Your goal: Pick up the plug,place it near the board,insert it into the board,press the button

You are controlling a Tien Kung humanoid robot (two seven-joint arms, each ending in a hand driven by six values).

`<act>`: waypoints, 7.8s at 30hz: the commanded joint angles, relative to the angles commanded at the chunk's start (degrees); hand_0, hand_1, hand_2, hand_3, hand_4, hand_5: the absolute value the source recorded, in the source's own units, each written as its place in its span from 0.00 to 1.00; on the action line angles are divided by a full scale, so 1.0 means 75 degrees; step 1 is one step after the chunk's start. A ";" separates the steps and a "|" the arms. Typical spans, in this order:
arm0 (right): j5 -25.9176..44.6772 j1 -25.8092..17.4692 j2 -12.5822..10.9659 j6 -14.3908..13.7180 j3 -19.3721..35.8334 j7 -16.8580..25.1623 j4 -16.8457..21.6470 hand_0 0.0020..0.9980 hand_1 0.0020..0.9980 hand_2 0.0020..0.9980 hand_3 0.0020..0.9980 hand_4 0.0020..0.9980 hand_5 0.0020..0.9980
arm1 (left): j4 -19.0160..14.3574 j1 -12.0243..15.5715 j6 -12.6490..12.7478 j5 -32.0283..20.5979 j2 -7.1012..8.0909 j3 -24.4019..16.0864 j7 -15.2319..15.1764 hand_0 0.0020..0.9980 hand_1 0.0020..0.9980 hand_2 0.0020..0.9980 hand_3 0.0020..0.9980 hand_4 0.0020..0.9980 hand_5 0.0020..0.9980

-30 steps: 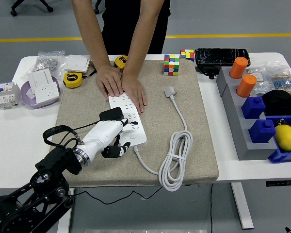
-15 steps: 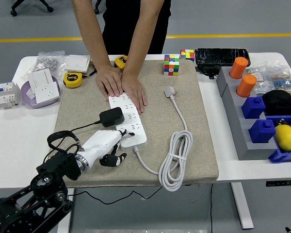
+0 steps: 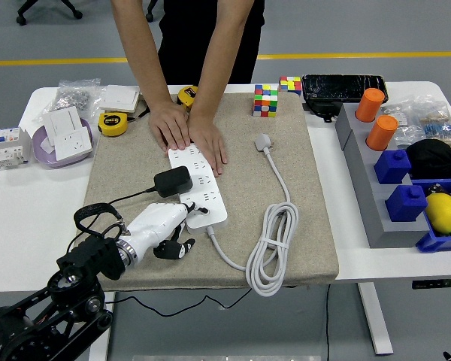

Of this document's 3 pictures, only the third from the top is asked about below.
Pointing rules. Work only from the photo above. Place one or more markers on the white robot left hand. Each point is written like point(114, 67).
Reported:
point(154, 225)

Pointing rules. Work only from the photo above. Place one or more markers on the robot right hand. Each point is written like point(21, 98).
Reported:
point(448, 357)

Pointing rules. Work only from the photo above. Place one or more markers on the person's left hand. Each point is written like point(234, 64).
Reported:
point(209, 139)

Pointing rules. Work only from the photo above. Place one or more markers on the person's right hand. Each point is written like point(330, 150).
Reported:
point(171, 126)

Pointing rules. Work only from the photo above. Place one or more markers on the black plug adapter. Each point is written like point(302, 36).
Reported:
point(173, 181)

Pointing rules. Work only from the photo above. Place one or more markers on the white power strip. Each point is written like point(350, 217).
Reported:
point(218, 218)

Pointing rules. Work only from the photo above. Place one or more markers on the person's left forearm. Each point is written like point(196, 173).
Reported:
point(218, 67)

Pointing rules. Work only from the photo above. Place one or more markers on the person's right forearm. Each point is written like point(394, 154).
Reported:
point(144, 56)

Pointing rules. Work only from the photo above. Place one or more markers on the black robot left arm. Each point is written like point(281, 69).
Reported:
point(94, 257)

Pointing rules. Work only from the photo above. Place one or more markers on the yellow black tape measure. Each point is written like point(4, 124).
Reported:
point(112, 123)
point(187, 94)

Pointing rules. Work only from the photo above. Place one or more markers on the beige fabric mat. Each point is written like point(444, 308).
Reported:
point(165, 272)

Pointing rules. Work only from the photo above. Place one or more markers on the large colourful puzzle cube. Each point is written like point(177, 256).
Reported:
point(265, 101)

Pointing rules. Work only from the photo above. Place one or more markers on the black table control panel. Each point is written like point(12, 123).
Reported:
point(437, 284)

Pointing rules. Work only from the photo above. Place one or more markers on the person's torso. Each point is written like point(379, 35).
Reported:
point(210, 37)

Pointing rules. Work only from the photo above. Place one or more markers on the small colourful puzzle cube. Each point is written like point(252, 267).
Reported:
point(290, 85)

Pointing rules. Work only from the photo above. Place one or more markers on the clear bag of screws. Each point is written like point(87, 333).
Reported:
point(73, 98)

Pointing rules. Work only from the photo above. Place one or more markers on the blue plastic bin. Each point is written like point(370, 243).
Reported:
point(436, 242)

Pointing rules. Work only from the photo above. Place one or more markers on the black office chair leg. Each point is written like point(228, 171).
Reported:
point(150, 11)

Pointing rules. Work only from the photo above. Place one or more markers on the small white card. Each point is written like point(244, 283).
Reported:
point(47, 145)

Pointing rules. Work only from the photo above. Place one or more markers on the white table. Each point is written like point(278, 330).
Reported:
point(361, 263)

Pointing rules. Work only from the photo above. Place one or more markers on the purple bowl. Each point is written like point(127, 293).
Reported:
point(45, 157)

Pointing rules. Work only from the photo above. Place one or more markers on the black wrapped tray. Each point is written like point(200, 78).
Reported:
point(344, 88)

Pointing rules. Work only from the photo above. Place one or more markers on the yellow lemon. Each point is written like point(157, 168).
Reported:
point(442, 213)

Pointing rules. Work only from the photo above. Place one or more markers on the blue square block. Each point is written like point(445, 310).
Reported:
point(406, 204)
point(392, 166)

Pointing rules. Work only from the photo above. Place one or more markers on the grey block holder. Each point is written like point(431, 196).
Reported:
point(364, 188)

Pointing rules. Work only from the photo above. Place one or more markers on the white circuit breaker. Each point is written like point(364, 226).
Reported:
point(9, 147)

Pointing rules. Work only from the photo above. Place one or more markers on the orange cylinder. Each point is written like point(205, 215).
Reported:
point(381, 132)
point(369, 105)

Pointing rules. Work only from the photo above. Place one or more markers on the black office chair base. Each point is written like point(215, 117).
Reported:
point(49, 8)

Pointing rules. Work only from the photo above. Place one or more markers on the clear bag of small parts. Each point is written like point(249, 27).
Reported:
point(402, 128)

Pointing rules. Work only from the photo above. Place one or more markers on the black cloth bundle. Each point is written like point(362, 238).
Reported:
point(434, 159)

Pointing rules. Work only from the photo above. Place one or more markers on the clear bag of resistors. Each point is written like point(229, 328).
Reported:
point(441, 128)

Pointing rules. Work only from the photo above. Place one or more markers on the white flat switch plate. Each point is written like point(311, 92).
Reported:
point(120, 97)

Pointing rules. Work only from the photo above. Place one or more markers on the white wall socket panel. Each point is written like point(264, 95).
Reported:
point(73, 145)

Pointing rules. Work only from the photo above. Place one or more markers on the white wall switch panel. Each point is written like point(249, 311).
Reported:
point(62, 120)

